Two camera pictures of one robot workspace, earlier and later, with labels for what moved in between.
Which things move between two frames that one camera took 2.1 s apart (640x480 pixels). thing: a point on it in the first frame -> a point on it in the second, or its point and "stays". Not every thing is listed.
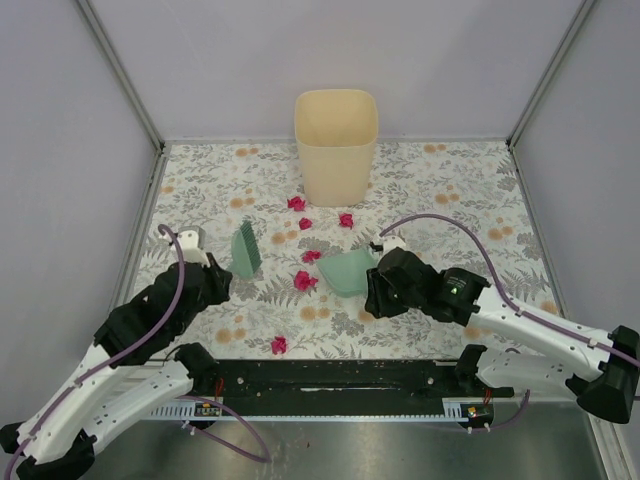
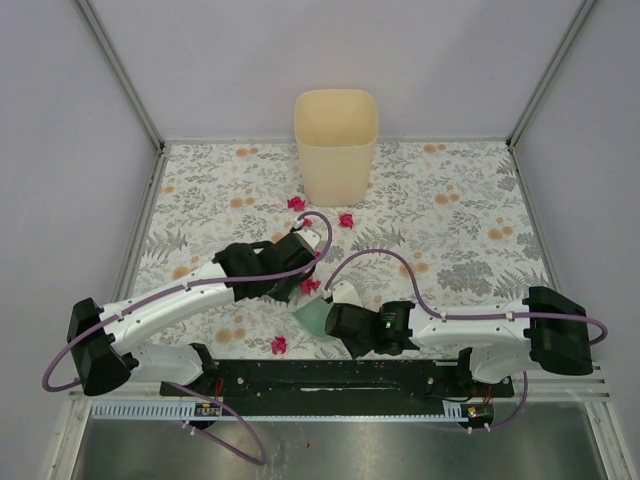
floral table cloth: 300,270 stays
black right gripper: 376,303 -> 356,349
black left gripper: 221,279 -> 283,295
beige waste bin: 337,132 stays
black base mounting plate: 343,381 stays
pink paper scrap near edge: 279,345 stays
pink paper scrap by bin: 297,203 stays
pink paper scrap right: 346,220 stays
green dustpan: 346,274 -> 313,315
